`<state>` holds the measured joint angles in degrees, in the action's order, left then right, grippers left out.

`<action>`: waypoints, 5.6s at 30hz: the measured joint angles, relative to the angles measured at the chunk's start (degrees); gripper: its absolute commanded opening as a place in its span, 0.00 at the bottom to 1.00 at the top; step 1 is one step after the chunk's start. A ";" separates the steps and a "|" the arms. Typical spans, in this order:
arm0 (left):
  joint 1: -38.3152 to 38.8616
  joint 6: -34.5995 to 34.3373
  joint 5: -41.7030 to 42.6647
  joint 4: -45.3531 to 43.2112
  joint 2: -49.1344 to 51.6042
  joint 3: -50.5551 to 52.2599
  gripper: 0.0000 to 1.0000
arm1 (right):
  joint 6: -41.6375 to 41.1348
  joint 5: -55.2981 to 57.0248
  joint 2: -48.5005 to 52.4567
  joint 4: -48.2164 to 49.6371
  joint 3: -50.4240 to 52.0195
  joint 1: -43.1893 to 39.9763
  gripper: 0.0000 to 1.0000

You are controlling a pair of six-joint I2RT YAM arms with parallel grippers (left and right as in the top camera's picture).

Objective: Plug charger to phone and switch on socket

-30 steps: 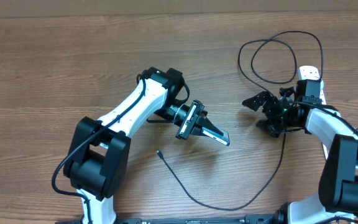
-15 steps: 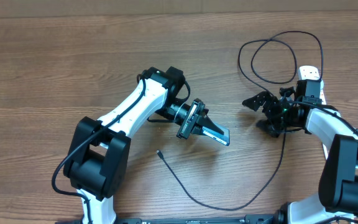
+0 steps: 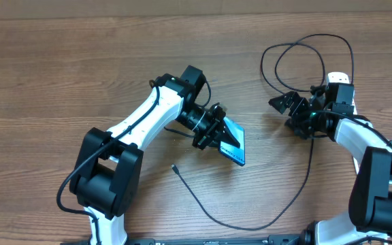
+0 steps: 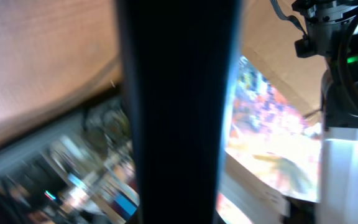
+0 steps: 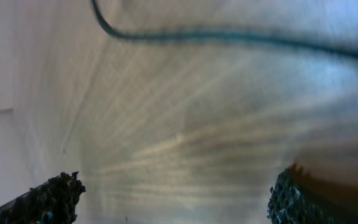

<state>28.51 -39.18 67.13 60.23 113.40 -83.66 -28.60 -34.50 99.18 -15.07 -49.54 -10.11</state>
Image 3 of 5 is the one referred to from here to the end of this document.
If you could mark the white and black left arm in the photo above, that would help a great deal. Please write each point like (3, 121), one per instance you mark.
(106, 175)

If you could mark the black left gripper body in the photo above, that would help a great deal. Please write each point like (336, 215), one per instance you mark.
(209, 127)

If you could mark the blue Galaxy smartphone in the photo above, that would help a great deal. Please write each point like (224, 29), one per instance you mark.
(237, 155)

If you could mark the white power extension strip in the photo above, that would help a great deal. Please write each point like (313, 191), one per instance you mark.
(339, 95)

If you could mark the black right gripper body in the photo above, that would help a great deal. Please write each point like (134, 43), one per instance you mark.
(306, 120)

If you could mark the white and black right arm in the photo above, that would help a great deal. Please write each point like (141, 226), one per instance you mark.
(331, 111)

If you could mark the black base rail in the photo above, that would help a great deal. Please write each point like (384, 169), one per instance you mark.
(216, 241)

